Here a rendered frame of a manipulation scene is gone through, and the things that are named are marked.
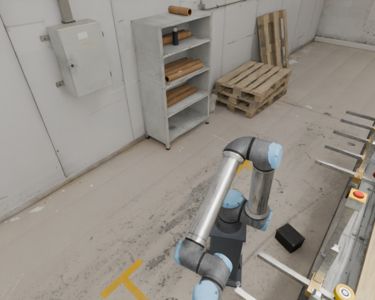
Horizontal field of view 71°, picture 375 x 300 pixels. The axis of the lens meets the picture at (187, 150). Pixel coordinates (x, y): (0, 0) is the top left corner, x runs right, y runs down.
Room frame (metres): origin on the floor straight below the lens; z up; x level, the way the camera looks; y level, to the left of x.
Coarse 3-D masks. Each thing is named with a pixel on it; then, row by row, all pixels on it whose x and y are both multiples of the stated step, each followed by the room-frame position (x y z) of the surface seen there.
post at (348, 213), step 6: (348, 210) 0.84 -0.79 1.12; (354, 210) 0.83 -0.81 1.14; (342, 216) 0.85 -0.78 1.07; (348, 216) 0.83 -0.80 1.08; (342, 222) 0.84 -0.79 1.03; (336, 228) 0.85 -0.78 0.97; (342, 228) 0.83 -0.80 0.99; (336, 234) 0.84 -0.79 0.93; (330, 240) 0.85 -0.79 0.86; (336, 240) 0.83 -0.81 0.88; (324, 252) 0.84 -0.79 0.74
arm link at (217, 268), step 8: (208, 256) 0.58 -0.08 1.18; (216, 256) 0.58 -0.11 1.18; (224, 256) 0.57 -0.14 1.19; (200, 264) 0.54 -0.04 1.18; (208, 264) 0.54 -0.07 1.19; (216, 264) 0.54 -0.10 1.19; (224, 264) 0.54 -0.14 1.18; (200, 272) 0.53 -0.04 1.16; (208, 272) 0.51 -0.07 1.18; (216, 272) 0.51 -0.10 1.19; (224, 272) 0.51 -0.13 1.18; (216, 280) 0.48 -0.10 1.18; (224, 280) 0.49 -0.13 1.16
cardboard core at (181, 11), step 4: (168, 8) 3.45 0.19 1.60; (172, 8) 3.41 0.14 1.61; (176, 8) 3.37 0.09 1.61; (180, 8) 3.33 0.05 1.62; (184, 8) 3.30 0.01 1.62; (188, 8) 3.27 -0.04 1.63; (172, 12) 3.42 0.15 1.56; (176, 12) 3.37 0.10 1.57; (180, 12) 3.32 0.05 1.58; (184, 12) 3.28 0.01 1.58; (188, 12) 3.33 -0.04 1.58
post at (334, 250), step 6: (330, 246) 0.67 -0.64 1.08; (336, 246) 0.65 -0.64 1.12; (330, 252) 0.64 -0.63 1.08; (336, 252) 0.63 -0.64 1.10; (324, 258) 0.65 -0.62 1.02; (330, 258) 0.63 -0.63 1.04; (324, 264) 0.64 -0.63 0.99; (330, 264) 0.63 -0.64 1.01; (318, 270) 0.64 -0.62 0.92; (324, 270) 0.63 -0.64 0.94; (318, 276) 0.64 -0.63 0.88; (324, 276) 0.62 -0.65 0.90; (318, 282) 0.63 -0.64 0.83
